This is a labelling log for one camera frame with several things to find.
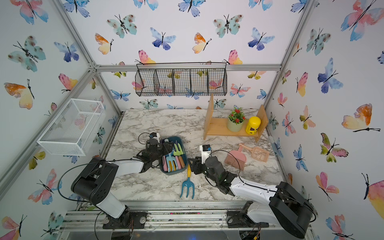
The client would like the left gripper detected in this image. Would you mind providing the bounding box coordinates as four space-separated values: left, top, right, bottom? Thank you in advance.
150 142 174 163

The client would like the teal fork yellow handle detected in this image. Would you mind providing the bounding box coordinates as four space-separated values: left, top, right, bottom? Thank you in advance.
180 165 195 199

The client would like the green rake brown handle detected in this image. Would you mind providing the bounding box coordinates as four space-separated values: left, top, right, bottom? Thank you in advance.
173 143 185 168

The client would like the teal shovel yellow handle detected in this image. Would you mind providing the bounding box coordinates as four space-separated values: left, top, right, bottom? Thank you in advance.
168 161 177 172

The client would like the light blue rake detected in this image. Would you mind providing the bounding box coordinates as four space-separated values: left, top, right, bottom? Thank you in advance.
166 152 177 173

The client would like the purple fork pink handle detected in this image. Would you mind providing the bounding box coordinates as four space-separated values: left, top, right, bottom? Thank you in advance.
163 156 168 173

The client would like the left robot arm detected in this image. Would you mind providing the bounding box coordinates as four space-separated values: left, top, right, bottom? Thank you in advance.
71 140 173 220

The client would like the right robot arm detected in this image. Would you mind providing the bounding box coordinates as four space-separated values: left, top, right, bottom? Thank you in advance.
188 157 317 239

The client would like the teal plastic storage box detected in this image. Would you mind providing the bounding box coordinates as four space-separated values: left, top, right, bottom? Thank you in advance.
159 136 187 176

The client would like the pink hand brush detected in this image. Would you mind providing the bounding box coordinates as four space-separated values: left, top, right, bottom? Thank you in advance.
225 150 247 171

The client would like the wooden shelf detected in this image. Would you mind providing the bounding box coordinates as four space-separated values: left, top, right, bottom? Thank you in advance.
203 94 269 142

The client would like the potted red flower plant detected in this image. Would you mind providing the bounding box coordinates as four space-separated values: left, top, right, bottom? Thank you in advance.
227 107 246 132

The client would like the pink dustpan scoop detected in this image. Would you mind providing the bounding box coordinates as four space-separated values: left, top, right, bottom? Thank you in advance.
239 144 270 163

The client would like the yellow plastic jar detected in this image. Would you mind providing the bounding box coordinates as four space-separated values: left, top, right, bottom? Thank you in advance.
246 117 262 135

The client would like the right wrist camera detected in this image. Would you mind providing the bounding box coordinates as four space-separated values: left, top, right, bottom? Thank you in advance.
199 145 212 164

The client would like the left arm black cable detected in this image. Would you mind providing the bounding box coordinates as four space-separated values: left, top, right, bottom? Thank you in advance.
56 131 163 203

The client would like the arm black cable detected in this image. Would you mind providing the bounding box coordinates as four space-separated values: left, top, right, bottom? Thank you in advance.
209 149 317 223
56 131 163 203

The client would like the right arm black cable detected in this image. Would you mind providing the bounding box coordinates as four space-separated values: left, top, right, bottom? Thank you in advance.
209 149 317 223

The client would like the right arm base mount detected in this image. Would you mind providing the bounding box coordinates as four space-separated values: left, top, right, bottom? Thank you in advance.
226 201 269 229

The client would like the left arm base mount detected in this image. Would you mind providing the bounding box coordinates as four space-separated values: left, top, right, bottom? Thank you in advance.
103 211 148 230

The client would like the white mesh wall basket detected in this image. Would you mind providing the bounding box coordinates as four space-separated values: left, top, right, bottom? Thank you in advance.
37 99 106 156

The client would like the black wire wall basket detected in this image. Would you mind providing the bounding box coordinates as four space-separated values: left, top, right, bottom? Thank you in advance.
133 62 228 99

